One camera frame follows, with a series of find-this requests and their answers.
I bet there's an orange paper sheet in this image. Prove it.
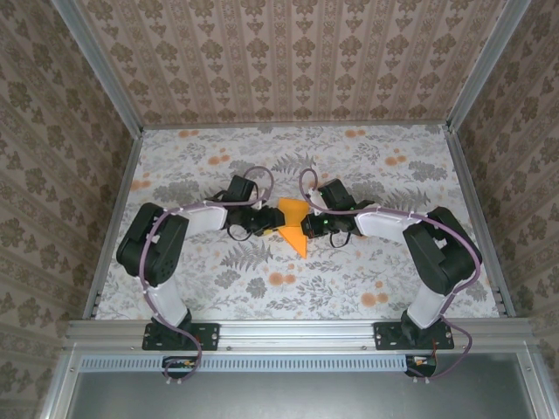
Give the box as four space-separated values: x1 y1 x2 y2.
277 196 321 260

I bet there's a floral table cover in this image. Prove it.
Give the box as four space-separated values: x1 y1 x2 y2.
93 126 501 322

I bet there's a grey metal panel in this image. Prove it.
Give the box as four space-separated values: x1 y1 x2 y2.
65 352 541 419

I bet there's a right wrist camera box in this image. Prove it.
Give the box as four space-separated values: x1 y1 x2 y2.
307 178 356 213

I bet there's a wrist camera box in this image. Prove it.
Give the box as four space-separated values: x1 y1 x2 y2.
307 178 356 213
225 175 268 210

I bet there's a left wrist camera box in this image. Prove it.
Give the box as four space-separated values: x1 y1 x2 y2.
225 175 268 210

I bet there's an aluminium table edge rail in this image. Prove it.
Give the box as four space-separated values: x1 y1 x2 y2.
447 128 517 319
81 128 145 319
140 121 452 131

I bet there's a wide aluminium mounting rail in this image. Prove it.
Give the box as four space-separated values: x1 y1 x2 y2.
65 318 536 350

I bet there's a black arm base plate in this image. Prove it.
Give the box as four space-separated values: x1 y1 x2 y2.
373 321 455 351
141 321 220 353

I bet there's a grey slotted cable duct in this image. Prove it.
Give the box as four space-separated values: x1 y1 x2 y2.
80 354 410 373

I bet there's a purple cable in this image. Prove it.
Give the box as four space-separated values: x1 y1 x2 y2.
141 165 276 386
298 168 485 385

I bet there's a black cable outlet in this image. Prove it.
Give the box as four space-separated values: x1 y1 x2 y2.
404 354 438 378
162 355 198 380

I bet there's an aluminium frame post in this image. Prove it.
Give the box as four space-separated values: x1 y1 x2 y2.
444 0 533 132
50 0 145 139

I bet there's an aluminium frame bar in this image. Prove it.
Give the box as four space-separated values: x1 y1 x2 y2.
517 351 551 419
38 344 84 419

